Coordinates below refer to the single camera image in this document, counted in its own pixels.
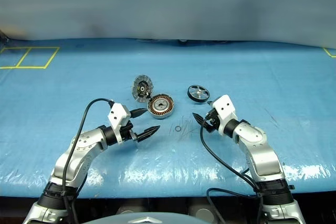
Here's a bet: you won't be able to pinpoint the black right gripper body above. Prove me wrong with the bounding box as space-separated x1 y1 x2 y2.
203 108 222 133

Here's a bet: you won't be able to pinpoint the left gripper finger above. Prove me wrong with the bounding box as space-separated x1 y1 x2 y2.
130 108 149 119
135 125 161 144

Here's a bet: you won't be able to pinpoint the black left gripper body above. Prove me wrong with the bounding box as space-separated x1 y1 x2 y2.
121 120 139 143

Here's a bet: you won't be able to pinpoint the grey motor stator housing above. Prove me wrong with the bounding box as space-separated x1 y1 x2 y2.
146 94 175 120

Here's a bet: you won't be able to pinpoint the grey motor end cover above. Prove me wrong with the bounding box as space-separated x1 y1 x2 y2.
131 75 154 103

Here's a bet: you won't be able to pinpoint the blue plastic table cover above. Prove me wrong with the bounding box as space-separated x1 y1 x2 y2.
0 37 336 199

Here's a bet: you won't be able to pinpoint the grey robot torso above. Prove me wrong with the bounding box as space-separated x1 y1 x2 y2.
88 212 195 224

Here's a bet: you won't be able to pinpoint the yellow tape double square marking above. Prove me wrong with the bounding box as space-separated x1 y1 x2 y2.
0 46 60 70

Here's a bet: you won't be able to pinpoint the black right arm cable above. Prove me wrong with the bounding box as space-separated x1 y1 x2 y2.
199 119 266 224

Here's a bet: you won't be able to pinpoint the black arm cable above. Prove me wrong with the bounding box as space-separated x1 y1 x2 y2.
199 119 266 224
61 98 115 224

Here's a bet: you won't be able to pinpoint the black rotor ring silver spokes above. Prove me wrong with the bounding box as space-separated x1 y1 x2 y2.
187 84 211 103

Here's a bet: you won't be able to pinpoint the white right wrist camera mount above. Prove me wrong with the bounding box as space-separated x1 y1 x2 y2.
211 94 238 135

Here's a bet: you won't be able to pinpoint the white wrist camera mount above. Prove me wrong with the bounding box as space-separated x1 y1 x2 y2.
211 94 238 135
107 102 131 145

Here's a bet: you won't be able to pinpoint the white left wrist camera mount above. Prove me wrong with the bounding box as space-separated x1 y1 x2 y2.
107 102 131 145

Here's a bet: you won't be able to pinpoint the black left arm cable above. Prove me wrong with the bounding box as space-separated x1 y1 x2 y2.
61 98 115 224

